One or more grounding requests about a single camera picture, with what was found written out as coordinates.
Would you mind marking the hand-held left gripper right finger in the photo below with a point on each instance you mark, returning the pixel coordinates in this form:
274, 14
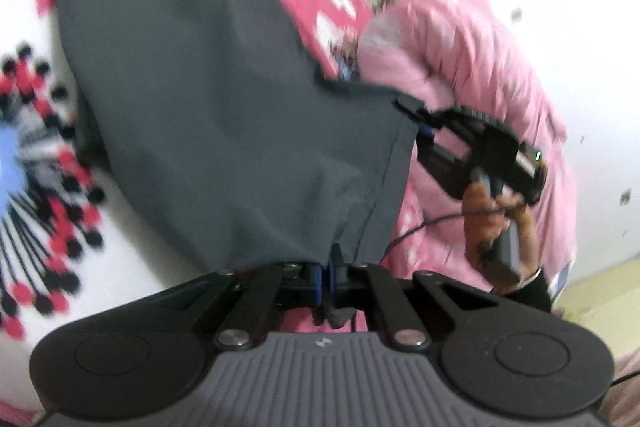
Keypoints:
336, 287

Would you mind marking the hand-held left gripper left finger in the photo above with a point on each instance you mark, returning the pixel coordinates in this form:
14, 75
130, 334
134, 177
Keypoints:
318, 287

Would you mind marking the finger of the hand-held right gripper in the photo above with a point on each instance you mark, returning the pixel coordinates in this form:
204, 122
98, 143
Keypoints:
417, 108
426, 132

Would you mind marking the dark grey pants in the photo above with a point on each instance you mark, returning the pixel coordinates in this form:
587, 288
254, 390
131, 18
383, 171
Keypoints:
200, 82

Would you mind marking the person's right forearm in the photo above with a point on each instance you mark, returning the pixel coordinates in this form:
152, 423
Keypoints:
535, 292

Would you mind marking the person's right hand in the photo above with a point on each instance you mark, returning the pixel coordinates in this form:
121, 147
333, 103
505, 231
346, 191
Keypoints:
477, 217

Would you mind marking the pink quilt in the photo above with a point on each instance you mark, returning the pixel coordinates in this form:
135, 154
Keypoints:
475, 57

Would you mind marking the person's pinkish fleece clothing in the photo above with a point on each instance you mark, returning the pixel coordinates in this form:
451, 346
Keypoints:
625, 392

